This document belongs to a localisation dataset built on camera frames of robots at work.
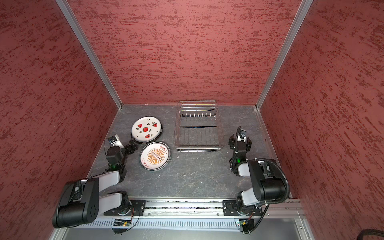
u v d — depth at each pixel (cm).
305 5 71
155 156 90
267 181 46
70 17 74
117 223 73
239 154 69
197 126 104
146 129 103
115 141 76
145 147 94
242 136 76
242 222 72
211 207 76
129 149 79
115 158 66
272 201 49
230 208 74
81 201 42
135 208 74
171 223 71
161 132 102
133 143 81
